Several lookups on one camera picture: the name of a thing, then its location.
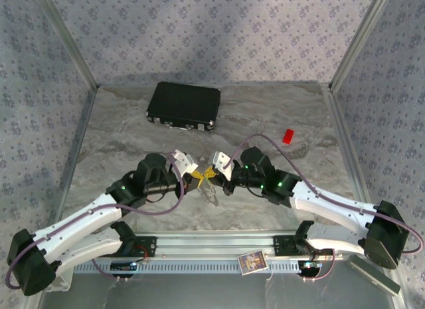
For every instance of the small clear object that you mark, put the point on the small clear object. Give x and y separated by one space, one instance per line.
208 192

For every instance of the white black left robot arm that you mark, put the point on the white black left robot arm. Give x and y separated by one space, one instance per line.
83 223

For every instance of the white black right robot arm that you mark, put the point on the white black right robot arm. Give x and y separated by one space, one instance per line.
318 211

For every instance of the red toy brick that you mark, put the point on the red toy brick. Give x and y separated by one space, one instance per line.
288 136

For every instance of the black ribbed metal-trimmed case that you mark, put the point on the black ribbed metal-trimmed case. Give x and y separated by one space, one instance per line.
184 103

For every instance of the small printed card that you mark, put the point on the small printed card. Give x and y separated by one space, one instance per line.
252 262

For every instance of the small circuit board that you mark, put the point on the small circuit board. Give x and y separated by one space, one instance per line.
123 266
311 265

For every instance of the grey metal bar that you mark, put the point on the grey metal bar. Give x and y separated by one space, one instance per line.
372 275

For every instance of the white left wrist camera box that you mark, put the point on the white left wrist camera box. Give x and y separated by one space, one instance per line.
182 160

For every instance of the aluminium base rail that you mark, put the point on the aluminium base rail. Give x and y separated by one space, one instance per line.
216 244

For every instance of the aluminium table side rail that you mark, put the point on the aluminium table side rail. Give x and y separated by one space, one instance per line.
345 139
76 156

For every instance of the aluminium frame corner post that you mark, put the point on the aluminium frame corner post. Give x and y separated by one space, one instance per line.
360 40
66 40

